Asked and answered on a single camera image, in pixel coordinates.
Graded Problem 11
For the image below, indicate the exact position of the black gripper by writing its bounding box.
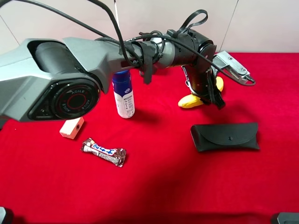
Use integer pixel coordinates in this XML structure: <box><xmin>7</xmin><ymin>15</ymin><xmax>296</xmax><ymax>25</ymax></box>
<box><xmin>183</xmin><ymin>65</ymin><xmax>226</xmax><ymax>110</ymax></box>

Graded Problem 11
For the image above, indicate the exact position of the yellow toy banana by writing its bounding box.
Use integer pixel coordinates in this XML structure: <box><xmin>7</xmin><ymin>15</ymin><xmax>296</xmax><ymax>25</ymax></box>
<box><xmin>178</xmin><ymin>77</ymin><xmax>224</xmax><ymax>109</ymax></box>

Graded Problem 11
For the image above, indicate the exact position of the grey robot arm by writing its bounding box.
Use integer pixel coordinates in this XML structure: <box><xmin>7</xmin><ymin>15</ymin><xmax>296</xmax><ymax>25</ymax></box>
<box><xmin>0</xmin><ymin>30</ymin><xmax>225</xmax><ymax>122</ymax></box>

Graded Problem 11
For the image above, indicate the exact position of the black glasses case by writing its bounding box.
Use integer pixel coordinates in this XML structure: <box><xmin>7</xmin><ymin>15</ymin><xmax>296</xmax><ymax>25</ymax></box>
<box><xmin>191</xmin><ymin>122</ymin><xmax>259</xmax><ymax>152</ymax></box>

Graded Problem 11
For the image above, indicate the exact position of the red tablecloth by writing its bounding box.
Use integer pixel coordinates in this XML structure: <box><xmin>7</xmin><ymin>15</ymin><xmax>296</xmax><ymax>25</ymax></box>
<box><xmin>0</xmin><ymin>53</ymin><xmax>299</xmax><ymax>224</ymax></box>

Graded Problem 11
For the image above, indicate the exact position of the blue white spray bottle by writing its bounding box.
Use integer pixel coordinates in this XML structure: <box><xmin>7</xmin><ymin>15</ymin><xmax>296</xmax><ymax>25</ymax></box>
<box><xmin>112</xmin><ymin>70</ymin><xmax>135</xmax><ymax>119</ymax></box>

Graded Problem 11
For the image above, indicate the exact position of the chocolate bar wrapper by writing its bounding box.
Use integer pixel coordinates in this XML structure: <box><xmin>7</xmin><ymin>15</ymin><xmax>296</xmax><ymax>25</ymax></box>
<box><xmin>81</xmin><ymin>138</ymin><xmax>127</xmax><ymax>167</ymax></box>

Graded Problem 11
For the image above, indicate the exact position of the white pole behind table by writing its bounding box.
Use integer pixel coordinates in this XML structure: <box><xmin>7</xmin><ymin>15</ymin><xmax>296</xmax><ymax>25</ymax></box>
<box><xmin>114</xmin><ymin>0</ymin><xmax>120</xmax><ymax>28</ymax></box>

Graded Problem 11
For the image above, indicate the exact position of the dark base corner right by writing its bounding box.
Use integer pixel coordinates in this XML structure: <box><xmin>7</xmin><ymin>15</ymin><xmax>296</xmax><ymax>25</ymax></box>
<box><xmin>271</xmin><ymin>212</ymin><xmax>299</xmax><ymax>224</ymax></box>

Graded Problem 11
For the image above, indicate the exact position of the dark base corner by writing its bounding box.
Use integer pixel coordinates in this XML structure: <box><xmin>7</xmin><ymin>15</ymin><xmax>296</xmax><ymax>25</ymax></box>
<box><xmin>271</xmin><ymin>212</ymin><xmax>299</xmax><ymax>224</ymax></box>
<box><xmin>0</xmin><ymin>207</ymin><xmax>14</xmax><ymax>224</ymax></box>

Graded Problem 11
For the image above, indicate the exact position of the white rectangular block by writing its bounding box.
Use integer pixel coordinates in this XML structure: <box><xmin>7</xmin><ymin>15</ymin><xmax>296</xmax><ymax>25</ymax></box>
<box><xmin>59</xmin><ymin>117</ymin><xmax>84</xmax><ymax>140</ymax></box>

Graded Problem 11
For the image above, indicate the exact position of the dark base corner left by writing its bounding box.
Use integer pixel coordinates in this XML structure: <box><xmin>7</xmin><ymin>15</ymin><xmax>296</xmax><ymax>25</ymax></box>
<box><xmin>0</xmin><ymin>207</ymin><xmax>14</xmax><ymax>224</ymax></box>

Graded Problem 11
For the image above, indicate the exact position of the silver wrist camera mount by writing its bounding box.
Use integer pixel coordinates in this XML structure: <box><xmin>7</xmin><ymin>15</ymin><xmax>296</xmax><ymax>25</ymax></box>
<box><xmin>213</xmin><ymin>51</ymin><xmax>256</xmax><ymax>86</ymax></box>

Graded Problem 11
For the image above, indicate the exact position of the black cable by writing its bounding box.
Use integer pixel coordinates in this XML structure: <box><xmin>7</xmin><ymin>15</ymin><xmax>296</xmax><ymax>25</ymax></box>
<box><xmin>22</xmin><ymin>0</ymin><xmax>256</xmax><ymax>87</ymax></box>

